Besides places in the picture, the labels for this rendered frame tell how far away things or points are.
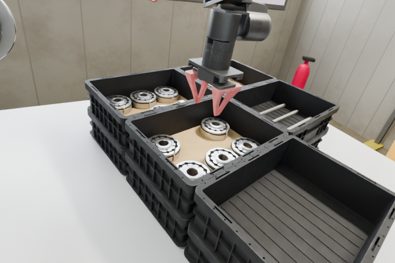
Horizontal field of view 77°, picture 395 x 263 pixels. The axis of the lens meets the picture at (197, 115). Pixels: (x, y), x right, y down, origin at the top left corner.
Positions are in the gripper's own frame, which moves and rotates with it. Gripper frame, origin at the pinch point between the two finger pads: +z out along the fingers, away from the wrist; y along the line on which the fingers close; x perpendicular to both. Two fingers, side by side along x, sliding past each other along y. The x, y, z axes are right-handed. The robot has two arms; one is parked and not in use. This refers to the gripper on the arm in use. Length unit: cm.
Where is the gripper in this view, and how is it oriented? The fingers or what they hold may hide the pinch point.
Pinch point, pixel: (207, 105)
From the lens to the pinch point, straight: 54.4
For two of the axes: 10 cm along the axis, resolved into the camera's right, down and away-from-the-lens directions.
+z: -1.6, 8.6, 4.8
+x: -7.5, 2.1, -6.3
